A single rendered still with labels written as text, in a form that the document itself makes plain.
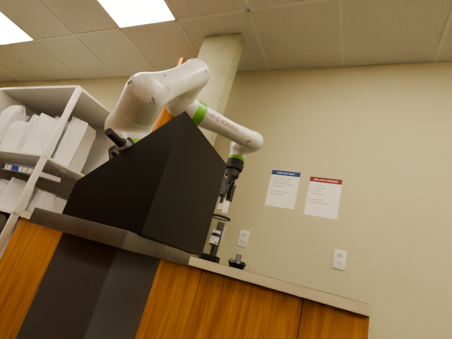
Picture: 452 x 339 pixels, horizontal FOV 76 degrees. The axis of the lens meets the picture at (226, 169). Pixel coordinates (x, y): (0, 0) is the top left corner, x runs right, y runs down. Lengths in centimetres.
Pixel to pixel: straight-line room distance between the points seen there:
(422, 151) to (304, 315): 138
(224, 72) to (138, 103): 141
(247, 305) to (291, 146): 130
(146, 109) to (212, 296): 84
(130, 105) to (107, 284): 50
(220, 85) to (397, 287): 168
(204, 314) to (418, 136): 170
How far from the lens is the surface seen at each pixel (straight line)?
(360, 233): 200
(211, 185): 98
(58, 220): 84
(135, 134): 96
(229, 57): 235
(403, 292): 198
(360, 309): 122
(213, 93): 217
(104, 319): 82
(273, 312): 128
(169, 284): 147
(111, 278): 79
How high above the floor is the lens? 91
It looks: 19 degrees up
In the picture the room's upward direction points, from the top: 16 degrees clockwise
